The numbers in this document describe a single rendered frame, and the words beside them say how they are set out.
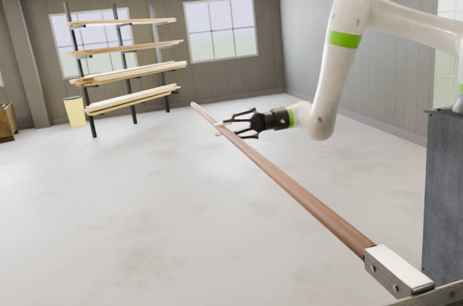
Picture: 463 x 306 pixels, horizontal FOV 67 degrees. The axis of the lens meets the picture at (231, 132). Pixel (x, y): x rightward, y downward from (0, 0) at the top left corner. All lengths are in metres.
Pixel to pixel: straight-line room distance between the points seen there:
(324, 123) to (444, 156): 0.39
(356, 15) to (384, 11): 0.18
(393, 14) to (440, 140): 0.46
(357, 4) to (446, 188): 0.65
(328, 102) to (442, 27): 0.44
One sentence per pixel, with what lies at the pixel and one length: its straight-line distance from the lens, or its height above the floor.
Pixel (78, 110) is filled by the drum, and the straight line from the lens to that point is 8.00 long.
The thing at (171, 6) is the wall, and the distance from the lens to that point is 8.30.
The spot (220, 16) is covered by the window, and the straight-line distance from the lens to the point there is 8.38.
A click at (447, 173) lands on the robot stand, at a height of 1.01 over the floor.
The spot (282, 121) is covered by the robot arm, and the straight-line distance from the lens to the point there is 1.37.
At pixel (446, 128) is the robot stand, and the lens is 1.27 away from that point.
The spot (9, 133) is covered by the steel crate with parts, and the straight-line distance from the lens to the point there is 7.80.
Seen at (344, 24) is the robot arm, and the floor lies 1.50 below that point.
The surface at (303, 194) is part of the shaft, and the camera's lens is 0.70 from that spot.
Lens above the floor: 1.50
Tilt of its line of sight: 15 degrees down
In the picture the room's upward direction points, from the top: 6 degrees counter-clockwise
